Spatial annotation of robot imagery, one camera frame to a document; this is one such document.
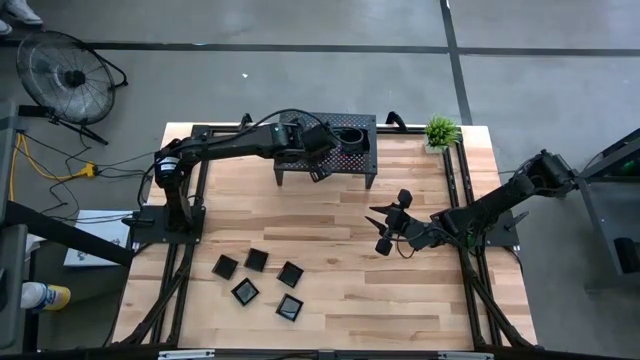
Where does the black floor fan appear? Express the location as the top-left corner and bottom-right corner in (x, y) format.
(14, 29), (129, 146)

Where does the grey metal stand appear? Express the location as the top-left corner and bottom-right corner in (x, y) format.
(574, 127), (640, 291)

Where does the small black square plate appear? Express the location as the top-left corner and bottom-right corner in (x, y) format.
(275, 293), (305, 323)
(211, 253), (240, 281)
(243, 247), (270, 274)
(276, 260), (305, 289)
(230, 277), (261, 307)

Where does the white and yellow bottle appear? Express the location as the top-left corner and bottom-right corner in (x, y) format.
(19, 281), (72, 312)

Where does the black floor cable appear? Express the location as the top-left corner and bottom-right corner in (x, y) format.
(19, 132), (161, 221)

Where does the black diagonal beam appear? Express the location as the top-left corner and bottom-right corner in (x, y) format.
(2, 199), (135, 267)

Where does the black wavy square bowl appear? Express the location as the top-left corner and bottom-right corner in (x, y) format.
(338, 127), (372, 157)

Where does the green plant in white pot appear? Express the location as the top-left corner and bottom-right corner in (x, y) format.
(423, 114), (462, 155)

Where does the yellow extension cable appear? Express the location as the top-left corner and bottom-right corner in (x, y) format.
(8, 132), (99, 201)

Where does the black perforated metal riser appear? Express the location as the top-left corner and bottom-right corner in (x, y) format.
(273, 110), (379, 190)

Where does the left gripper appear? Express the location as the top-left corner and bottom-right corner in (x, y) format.
(292, 119), (359, 182)

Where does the silver metal bracket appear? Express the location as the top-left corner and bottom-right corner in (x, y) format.
(158, 349), (216, 360)
(438, 351), (494, 360)

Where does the white box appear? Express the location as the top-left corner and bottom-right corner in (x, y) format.
(63, 209), (134, 269)

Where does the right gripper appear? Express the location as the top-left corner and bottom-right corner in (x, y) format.
(364, 189), (436, 256)

